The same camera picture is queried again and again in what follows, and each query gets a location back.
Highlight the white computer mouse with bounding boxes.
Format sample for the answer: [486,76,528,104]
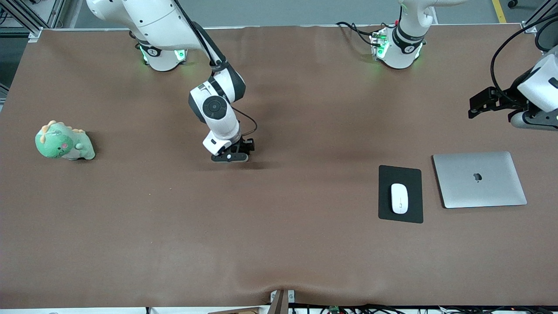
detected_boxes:
[391,183,409,215]

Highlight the black rectangular mouse pad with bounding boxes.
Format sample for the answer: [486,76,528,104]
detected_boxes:
[378,165,424,224]

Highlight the silver closed laptop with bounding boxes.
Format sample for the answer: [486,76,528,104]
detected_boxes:
[432,151,528,209]

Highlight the brown table cover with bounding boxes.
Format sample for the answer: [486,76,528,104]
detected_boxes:
[0,24,558,308]

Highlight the green dinosaur plush toy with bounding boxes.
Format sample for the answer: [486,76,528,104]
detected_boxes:
[35,120,95,161]

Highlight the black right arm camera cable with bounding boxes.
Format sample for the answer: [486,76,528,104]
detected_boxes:
[174,0,259,140]

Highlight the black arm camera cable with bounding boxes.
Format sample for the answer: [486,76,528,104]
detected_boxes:
[174,0,259,140]
[489,17,558,107]

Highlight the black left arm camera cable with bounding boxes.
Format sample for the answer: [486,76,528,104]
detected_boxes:
[489,17,558,107]

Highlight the aluminium frame strut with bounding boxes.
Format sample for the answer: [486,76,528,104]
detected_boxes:
[0,0,44,42]
[522,0,558,34]
[47,0,70,27]

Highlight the black base power cable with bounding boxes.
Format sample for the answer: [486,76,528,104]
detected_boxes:
[336,21,385,47]

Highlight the metal bracket with wooden strip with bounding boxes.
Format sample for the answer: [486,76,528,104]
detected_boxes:
[269,289,296,314]

